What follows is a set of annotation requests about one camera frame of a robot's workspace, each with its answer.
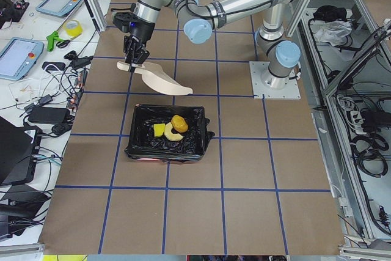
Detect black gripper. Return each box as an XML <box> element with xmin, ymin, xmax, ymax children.
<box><xmin>111</xmin><ymin>3</ymin><xmax>155</xmax><ymax>73</ymax></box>

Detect beige plastic dustpan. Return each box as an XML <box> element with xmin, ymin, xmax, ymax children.
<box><xmin>117</xmin><ymin>61</ymin><xmax>193</xmax><ymax>96</ymax></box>

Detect yellow sponge piece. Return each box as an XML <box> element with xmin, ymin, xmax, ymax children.
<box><xmin>153</xmin><ymin>123</ymin><xmax>166</xmax><ymax>138</ymax></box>

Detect croissant bread piece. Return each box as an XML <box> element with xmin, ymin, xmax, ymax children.
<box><xmin>164</xmin><ymin>123</ymin><xmax>184</xmax><ymax>142</ymax></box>

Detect round golden bread roll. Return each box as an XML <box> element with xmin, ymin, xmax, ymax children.
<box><xmin>170</xmin><ymin>114</ymin><xmax>189</xmax><ymax>133</ymax></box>

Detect bin with black bag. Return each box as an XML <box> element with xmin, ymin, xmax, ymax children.
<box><xmin>125</xmin><ymin>105</ymin><xmax>214</xmax><ymax>162</ymax></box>

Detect yellow tape roll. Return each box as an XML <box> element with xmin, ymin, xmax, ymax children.
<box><xmin>64</xmin><ymin>20</ymin><xmax>83</xmax><ymax>37</ymax></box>

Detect black phone on desk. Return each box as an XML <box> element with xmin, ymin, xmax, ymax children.
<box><xmin>42</xmin><ymin>61</ymin><xmax>65</xmax><ymax>72</ymax></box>

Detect black scissors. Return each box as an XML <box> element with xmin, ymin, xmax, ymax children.
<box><xmin>56</xmin><ymin>36</ymin><xmax>76</xmax><ymax>49</ymax></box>

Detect black power brick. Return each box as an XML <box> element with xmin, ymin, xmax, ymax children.
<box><xmin>28</xmin><ymin>107</ymin><xmax>70</xmax><ymax>124</ymax></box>

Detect far blue teach pendant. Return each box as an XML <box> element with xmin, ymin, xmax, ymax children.
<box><xmin>36</xmin><ymin>0</ymin><xmax>82</xmax><ymax>17</ymax></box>

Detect blue teach pendant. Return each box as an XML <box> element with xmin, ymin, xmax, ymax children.
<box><xmin>36</xmin><ymin>0</ymin><xmax>82</xmax><ymax>17</ymax></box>
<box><xmin>0</xmin><ymin>37</ymin><xmax>44</xmax><ymax>81</ymax></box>

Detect near blue teach pendant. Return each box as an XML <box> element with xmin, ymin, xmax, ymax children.
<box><xmin>0</xmin><ymin>37</ymin><xmax>44</xmax><ymax>81</ymax></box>

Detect black laptop computer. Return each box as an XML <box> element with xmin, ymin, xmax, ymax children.
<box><xmin>1</xmin><ymin>118</ymin><xmax>42</xmax><ymax>186</ymax></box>

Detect black cloth bundle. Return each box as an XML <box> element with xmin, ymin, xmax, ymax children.
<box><xmin>313</xmin><ymin>5</ymin><xmax>347</xmax><ymax>23</ymax></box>

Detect crumpled white cloth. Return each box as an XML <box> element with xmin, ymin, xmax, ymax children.
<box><xmin>314</xmin><ymin>20</ymin><xmax>352</xmax><ymax>46</ymax></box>

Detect white power strip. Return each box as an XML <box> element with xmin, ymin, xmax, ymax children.
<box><xmin>349</xmin><ymin>110</ymin><xmax>366</xmax><ymax>135</ymax></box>

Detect green handled tool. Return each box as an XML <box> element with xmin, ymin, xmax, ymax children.
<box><xmin>46</xmin><ymin>31</ymin><xmax>64</xmax><ymax>52</ymax></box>

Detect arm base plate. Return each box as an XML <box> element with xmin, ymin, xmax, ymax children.
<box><xmin>249</xmin><ymin>61</ymin><xmax>301</xmax><ymax>100</ymax></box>

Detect coiled black cables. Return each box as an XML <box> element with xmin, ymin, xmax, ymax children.
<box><xmin>349</xmin><ymin>132</ymin><xmax>390</xmax><ymax>179</ymax></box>

